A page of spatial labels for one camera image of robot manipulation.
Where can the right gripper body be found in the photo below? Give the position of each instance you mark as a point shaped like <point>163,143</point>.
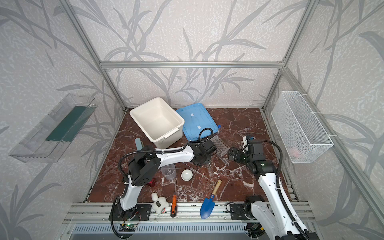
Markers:
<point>235,154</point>

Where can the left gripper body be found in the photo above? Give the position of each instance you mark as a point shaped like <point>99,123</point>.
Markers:
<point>202,159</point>

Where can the clear acrylic test tube rack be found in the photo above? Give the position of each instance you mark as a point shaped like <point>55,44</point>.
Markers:
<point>221,146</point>

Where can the blue capped test tube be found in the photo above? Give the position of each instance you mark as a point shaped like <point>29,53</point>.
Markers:
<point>218,133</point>

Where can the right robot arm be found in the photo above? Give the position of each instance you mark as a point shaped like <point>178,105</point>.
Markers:
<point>278,217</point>

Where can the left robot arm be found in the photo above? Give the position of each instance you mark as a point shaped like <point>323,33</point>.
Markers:
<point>139,167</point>

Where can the glass stirring rod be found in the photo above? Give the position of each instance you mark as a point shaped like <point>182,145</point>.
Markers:
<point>202,171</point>

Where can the small white bowl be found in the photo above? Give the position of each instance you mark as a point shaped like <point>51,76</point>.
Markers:
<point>187,175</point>

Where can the blue plastic bin lid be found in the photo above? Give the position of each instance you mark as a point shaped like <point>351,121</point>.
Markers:
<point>196,119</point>

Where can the clear measuring cup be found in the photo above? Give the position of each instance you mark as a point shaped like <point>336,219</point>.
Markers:
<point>169,172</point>

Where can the pink object in basket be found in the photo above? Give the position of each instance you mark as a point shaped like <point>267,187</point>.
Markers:
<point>295,153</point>

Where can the blue garden trowel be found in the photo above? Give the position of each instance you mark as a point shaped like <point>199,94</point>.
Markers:
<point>209,204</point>

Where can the white plastic bin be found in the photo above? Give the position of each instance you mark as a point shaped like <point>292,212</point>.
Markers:
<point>161,124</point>

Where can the red small object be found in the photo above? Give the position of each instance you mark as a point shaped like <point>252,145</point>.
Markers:
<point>152,182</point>

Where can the grey-blue flat tool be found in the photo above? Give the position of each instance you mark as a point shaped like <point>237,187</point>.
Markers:
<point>139,144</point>

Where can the green circuit board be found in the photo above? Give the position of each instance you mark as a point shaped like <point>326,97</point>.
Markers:
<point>127,227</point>

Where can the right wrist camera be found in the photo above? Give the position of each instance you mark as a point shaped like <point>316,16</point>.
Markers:
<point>245,141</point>

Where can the white wire basket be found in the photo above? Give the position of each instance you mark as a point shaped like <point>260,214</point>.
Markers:
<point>299,126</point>

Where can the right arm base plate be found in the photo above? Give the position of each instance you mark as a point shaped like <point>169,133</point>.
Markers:
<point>237,212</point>

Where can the orange handled screwdriver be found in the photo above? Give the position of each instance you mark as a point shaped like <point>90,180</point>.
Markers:
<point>173,211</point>

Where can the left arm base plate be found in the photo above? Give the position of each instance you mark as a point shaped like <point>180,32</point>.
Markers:
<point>141,212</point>

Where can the aluminium frame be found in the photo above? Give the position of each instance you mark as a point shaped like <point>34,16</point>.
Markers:
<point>372,197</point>

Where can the clear wall shelf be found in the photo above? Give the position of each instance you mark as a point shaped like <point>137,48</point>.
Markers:
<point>47,142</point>

